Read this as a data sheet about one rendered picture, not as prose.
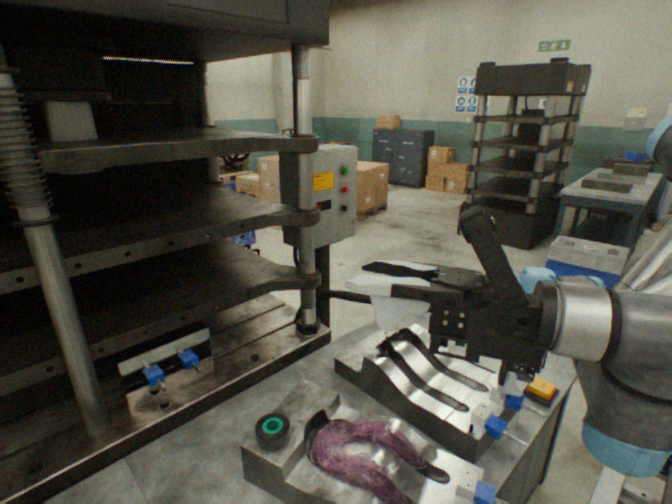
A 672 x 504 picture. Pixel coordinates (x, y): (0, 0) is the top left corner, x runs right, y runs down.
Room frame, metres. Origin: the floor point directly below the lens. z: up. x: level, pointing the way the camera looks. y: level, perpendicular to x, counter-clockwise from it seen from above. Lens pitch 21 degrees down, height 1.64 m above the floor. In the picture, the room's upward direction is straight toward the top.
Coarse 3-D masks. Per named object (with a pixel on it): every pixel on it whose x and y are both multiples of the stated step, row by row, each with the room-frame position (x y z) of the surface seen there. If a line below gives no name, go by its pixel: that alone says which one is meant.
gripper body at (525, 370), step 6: (546, 354) 0.79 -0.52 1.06; (510, 366) 0.79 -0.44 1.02; (516, 366) 0.78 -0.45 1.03; (522, 366) 0.78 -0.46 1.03; (528, 366) 0.78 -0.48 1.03; (540, 366) 0.78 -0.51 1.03; (522, 372) 0.77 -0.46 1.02; (528, 372) 0.76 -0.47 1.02; (534, 372) 0.75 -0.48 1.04; (528, 378) 0.75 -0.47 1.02
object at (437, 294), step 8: (392, 288) 0.35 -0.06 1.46; (400, 288) 0.35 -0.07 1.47; (408, 288) 0.35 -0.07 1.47; (416, 288) 0.34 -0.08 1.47; (424, 288) 0.34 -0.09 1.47; (432, 288) 0.34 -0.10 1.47; (440, 288) 0.35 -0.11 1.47; (448, 288) 0.35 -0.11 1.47; (392, 296) 0.35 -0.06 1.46; (400, 296) 0.35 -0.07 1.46; (408, 296) 0.35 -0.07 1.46; (416, 296) 0.34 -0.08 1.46; (424, 296) 0.35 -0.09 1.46; (432, 296) 0.34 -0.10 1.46; (440, 296) 0.34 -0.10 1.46; (448, 296) 0.34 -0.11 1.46; (456, 296) 0.34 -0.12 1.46; (440, 304) 0.33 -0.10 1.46; (448, 304) 0.34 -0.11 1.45
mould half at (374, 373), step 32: (352, 352) 1.07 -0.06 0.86; (416, 352) 0.99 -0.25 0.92; (448, 352) 1.02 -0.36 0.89; (384, 384) 0.89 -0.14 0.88; (448, 384) 0.88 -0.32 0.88; (416, 416) 0.81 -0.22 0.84; (448, 416) 0.76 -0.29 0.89; (512, 416) 0.84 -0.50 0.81; (448, 448) 0.73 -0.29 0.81; (480, 448) 0.70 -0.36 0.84
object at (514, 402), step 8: (496, 384) 0.83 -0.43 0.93; (496, 392) 0.81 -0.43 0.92; (496, 400) 0.81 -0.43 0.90; (504, 400) 0.80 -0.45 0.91; (512, 400) 0.78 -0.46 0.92; (520, 400) 0.78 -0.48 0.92; (512, 408) 0.78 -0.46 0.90; (520, 408) 0.77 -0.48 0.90; (528, 408) 0.77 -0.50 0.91; (536, 408) 0.76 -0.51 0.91; (544, 416) 0.74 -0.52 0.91
